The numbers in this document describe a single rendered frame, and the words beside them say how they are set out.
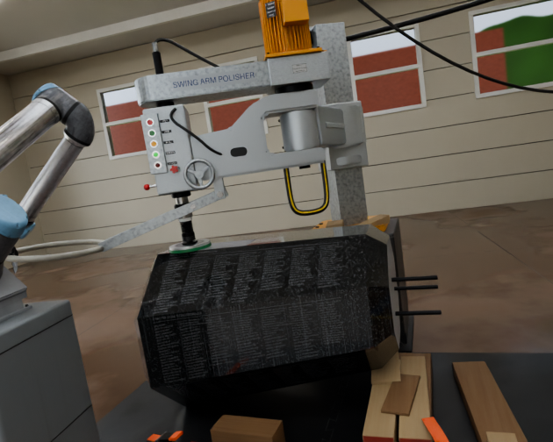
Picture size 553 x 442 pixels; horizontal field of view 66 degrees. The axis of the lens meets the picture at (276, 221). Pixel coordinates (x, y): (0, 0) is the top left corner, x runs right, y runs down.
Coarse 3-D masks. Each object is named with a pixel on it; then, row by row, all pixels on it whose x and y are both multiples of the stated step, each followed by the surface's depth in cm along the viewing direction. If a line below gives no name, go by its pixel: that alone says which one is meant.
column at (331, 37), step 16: (320, 32) 263; (336, 32) 265; (336, 48) 266; (336, 64) 267; (336, 80) 268; (320, 96) 275; (336, 96) 269; (352, 96) 271; (336, 176) 274; (352, 176) 276; (336, 192) 276; (352, 192) 277; (336, 208) 281; (352, 208) 278; (352, 224) 279
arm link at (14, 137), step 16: (32, 96) 170; (48, 96) 169; (64, 96) 173; (32, 112) 162; (48, 112) 167; (64, 112) 173; (0, 128) 153; (16, 128) 155; (32, 128) 160; (48, 128) 169; (0, 144) 149; (16, 144) 153; (0, 160) 148
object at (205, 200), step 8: (200, 200) 216; (208, 200) 217; (216, 200) 217; (176, 208) 216; (184, 208) 216; (192, 208) 215; (200, 208) 217; (160, 216) 215; (168, 216) 215; (176, 216) 216; (144, 224) 214; (152, 224) 215; (160, 224) 215; (120, 232) 225; (128, 232) 214; (136, 232) 214; (144, 232) 215; (104, 240) 213; (112, 240) 214; (120, 240) 214; (128, 240) 215; (104, 248) 214
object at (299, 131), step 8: (288, 112) 216; (296, 112) 214; (304, 112) 214; (312, 112) 217; (280, 120) 221; (288, 120) 216; (296, 120) 214; (304, 120) 214; (312, 120) 217; (288, 128) 217; (296, 128) 215; (304, 128) 215; (312, 128) 217; (288, 136) 218; (296, 136) 215; (304, 136) 215; (312, 136) 217; (288, 144) 219; (296, 144) 216; (304, 144) 216; (312, 144) 217
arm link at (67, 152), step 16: (80, 112) 175; (80, 128) 176; (64, 144) 179; (80, 144) 179; (48, 160) 182; (64, 160) 181; (48, 176) 182; (32, 192) 184; (48, 192) 185; (32, 208) 186; (32, 224) 192
